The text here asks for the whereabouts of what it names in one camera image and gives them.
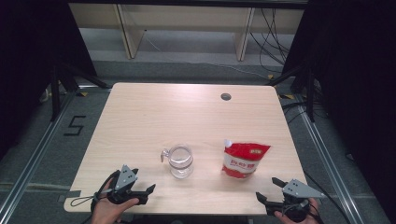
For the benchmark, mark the black metal stand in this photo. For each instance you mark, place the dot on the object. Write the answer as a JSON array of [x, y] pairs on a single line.
[[310, 93], [55, 93]]

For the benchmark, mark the black curtain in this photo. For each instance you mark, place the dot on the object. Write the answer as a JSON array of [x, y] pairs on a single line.
[[25, 46], [358, 62]]

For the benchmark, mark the beige wooden shelf unit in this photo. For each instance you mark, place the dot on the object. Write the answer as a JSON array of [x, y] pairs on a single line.
[[186, 18]]

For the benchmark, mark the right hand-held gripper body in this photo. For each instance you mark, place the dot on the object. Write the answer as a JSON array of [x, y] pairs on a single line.
[[299, 189]]

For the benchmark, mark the silver metal floor rail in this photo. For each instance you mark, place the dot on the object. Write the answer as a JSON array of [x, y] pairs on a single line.
[[36, 155], [328, 155]]

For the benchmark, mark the person's left hand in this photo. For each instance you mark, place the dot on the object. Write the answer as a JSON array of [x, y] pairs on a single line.
[[104, 213]]

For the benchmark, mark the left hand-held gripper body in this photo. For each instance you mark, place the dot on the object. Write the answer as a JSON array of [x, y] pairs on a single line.
[[126, 179]]

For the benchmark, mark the red and white sugar bag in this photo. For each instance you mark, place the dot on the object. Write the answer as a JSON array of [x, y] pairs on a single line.
[[244, 161]]

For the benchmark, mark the yellow and black tape piece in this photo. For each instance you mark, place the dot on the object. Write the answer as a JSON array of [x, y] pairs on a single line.
[[287, 96], [270, 76], [83, 93]]

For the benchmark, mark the person's right hand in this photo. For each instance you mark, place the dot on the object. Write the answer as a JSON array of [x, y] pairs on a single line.
[[281, 220]]

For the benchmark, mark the clear glass jar with hinged lid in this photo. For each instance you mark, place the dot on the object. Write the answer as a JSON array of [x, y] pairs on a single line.
[[180, 161]]

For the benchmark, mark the grey tape piece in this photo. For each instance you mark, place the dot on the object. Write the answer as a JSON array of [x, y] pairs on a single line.
[[73, 193]]

